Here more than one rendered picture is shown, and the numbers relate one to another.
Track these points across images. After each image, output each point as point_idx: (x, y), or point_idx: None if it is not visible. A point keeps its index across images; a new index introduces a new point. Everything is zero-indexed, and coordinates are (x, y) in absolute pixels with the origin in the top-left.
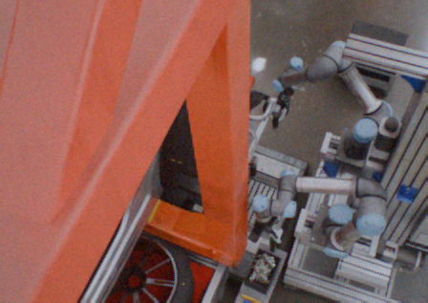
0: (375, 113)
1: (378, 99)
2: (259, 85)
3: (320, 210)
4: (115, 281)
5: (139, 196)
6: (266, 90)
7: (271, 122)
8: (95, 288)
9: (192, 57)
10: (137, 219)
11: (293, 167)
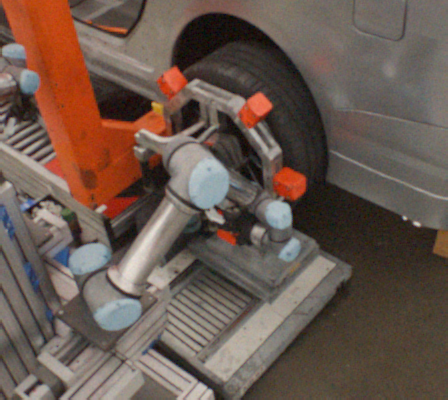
0: (104, 275)
1: (126, 285)
2: (419, 379)
3: (42, 230)
4: (96, 69)
5: (145, 46)
6: (407, 388)
7: (335, 378)
8: (80, 31)
9: None
10: (134, 63)
11: (231, 373)
